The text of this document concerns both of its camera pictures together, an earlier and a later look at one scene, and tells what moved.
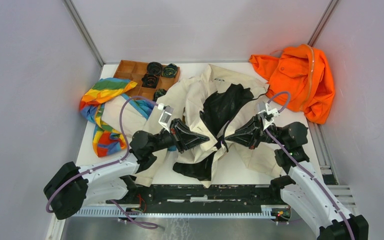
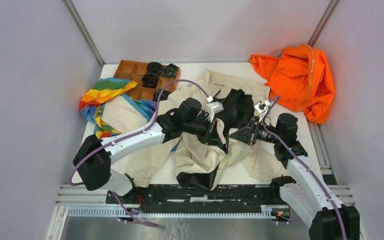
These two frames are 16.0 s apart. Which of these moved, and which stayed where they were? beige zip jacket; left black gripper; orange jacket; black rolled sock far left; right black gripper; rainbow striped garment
Moved: beige zip jacket; left black gripper
Stayed: orange jacket; right black gripper; rainbow striped garment; black rolled sock far left
